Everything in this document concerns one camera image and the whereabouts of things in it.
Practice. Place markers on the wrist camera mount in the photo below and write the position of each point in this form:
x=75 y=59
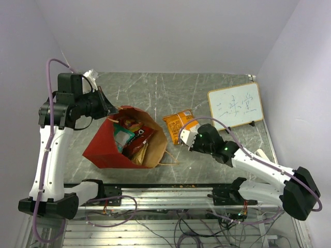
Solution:
x=90 y=78
x=187 y=138

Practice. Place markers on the teal white snack bag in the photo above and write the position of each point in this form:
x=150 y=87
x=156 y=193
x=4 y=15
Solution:
x=122 y=137

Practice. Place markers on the colourful red yellow snack bag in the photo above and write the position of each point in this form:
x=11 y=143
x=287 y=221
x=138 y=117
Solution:
x=129 y=124

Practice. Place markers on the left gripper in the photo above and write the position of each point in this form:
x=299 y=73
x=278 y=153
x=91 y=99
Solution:
x=106 y=107

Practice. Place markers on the red paper bag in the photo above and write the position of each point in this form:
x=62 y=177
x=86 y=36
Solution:
x=102 y=150

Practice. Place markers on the tan gold snack bag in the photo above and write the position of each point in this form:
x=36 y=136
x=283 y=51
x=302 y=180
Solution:
x=138 y=158

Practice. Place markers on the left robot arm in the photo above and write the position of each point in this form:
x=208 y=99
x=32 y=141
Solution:
x=75 y=97

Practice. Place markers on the orange snack bag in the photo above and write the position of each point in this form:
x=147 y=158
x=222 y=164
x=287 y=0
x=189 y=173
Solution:
x=176 y=121

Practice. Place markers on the white eraser block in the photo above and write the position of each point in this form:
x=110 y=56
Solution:
x=261 y=154

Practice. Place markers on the aluminium frame rail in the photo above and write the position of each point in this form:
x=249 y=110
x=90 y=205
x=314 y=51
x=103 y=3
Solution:
x=172 y=216

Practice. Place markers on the small whiteboard with stand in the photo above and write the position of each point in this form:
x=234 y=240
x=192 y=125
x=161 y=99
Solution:
x=235 y=106

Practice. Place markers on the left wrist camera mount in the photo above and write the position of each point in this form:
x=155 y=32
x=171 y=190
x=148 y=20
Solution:
x=90 y=78

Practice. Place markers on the red Doritos bag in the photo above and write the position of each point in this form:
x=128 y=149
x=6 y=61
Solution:
x=141 y=137

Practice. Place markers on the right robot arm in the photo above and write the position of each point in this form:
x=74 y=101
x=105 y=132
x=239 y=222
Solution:
x=293 y=190

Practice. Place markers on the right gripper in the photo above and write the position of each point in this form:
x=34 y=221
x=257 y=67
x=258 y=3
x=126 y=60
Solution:
x=194 y=147

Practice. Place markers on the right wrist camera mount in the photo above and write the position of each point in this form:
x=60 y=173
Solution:
x=187 y=138

